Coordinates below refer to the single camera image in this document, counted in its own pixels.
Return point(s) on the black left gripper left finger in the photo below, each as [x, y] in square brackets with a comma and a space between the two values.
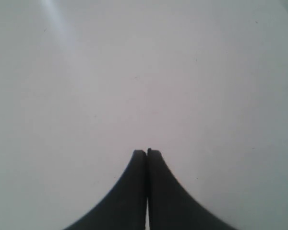
[124, 207]

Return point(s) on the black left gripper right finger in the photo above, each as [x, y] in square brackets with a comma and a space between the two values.
[170, 206]

